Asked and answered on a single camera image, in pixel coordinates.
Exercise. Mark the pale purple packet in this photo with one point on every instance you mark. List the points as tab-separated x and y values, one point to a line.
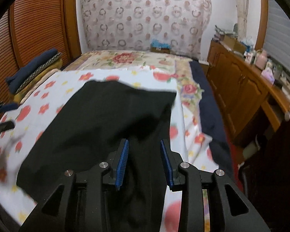
268	75

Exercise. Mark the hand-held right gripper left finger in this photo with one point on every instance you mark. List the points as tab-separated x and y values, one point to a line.
122	166

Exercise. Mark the beige tied curtain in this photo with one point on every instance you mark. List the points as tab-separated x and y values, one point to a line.
243	9

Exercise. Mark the cardboard box with blue contents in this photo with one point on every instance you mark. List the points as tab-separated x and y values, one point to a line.
160	46

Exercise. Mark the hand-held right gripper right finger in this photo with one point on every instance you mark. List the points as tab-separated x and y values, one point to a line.
166	166

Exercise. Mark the circle-patterned sheer curtain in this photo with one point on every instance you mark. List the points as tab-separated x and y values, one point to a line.
147	17

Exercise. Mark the navy blanket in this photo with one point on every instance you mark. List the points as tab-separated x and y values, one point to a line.
207	106

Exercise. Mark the navy folded cloth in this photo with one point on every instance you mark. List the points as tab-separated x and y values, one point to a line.
31	67

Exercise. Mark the beige floral quilt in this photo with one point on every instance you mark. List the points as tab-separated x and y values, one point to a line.
135	60

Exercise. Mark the grey window blind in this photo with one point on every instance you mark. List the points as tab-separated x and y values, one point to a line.
280	41

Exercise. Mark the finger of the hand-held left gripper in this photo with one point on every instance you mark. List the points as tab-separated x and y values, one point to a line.
3	127
7	106

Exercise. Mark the pink thermos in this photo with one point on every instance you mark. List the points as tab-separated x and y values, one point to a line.
261	60

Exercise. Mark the gold folded cloth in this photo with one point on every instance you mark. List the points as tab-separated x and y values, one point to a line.
53	67

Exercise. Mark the wooden cabinet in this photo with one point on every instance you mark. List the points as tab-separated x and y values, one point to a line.
234	77

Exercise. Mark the white red-flowered bed sheet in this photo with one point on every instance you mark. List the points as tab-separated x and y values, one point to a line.
62	82

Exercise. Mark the wooden louvered door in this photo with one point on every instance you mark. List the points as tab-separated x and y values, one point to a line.
38	29

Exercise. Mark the black patterned folded cloth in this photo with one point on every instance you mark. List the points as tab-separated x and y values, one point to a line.
47	61

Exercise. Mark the brown cardboard box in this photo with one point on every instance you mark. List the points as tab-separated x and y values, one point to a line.
232	42

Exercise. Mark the dark chair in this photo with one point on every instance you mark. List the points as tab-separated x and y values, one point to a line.
275	174

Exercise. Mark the black printed t-shirt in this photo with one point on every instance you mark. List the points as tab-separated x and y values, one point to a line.
99	116

